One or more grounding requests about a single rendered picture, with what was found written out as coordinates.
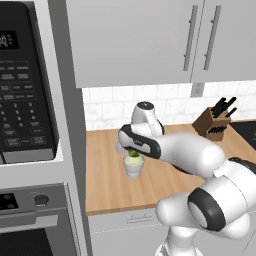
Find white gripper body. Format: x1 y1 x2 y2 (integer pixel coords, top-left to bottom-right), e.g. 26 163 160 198
114 135 146 159

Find green lemon wedge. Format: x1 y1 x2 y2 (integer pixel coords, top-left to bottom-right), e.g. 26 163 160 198
128 149 142 159

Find glass of lemonade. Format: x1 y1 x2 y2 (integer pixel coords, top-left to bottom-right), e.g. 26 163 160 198
122 154 146 180

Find grey tall appliance cabinet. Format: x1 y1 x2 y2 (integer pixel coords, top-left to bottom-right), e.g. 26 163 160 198
0 0 93 256

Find grey drawer front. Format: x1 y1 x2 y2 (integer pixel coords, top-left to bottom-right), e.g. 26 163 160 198
87 207 168 235

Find brown knife block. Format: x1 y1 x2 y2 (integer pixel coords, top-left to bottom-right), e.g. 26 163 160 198
192 96 239 143

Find black oven knob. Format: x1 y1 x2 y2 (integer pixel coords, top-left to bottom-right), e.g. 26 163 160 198
33 193 51 207

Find grey base cupboard door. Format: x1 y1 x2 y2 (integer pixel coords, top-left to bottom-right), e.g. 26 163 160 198
89 227 174 256

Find wide grey cupboard door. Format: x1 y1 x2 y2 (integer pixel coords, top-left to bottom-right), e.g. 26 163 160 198
65 0 205 89

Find black microwave oven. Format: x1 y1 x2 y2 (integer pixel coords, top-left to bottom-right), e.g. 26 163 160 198
0 0 65 165

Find black hob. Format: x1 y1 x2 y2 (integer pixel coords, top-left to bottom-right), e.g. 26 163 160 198
229 120 256 152

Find steel oven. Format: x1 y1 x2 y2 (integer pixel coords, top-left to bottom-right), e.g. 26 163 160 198
0 182 82 256

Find narrow grey cupboard door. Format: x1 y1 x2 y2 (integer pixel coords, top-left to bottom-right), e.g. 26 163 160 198
191 0 256 84

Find grey drawer handle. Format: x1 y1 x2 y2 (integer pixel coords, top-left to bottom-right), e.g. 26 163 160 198
125 214 155 225

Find grey wall socket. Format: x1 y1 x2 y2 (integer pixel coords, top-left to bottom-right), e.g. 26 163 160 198
190 82 206 99

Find steel oven door handle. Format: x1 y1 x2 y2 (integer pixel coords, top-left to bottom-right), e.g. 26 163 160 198
0 214 60 235

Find grey cupboard bar handle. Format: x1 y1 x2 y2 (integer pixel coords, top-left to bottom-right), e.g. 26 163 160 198
182 4 199 72
203 4 222 71

